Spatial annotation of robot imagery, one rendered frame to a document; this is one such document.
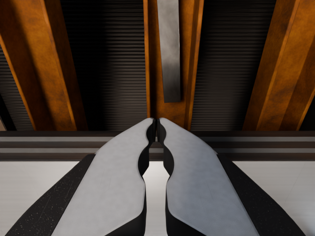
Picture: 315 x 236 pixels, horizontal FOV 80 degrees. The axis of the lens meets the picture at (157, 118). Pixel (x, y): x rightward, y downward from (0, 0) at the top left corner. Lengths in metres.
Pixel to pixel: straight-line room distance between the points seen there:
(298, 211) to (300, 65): 0.24
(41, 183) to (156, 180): 0.14
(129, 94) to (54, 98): 0.19
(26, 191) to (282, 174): 0.32
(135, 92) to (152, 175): 0.31
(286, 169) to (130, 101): 0.38
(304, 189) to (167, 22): 0.28
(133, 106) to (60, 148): 0.31
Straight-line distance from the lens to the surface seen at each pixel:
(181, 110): 0.38
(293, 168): 0.28
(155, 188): 0.25
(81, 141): 0.25
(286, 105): 0.45
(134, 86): 0.50
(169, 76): 0.30
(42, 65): 0.40
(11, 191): 0.32
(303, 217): 0.36
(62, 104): 0.42
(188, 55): 0.35
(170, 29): 0.29
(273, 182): 0.28
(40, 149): 0.27
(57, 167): 0.25
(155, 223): 0.31
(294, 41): 0.41
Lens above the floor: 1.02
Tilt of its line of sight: 60 degrees down
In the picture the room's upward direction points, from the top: 180 degrees counter-clockwise
